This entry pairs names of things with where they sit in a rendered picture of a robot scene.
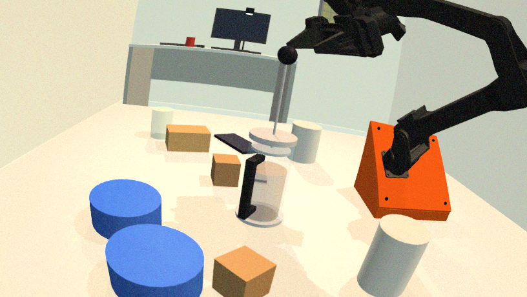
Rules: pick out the glass coffee press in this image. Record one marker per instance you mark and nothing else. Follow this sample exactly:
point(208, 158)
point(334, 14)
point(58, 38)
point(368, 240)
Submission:
point(267, 167)

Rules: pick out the blue cylinder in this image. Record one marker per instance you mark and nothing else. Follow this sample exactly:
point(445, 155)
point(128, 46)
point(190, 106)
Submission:
point(120, 203)
point(154, 261)

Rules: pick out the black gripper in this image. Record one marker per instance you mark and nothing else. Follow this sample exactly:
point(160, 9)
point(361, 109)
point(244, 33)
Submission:
point(358, 36)

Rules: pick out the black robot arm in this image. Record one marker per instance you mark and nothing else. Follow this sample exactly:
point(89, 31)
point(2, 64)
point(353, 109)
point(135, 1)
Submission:
point(507, 92)

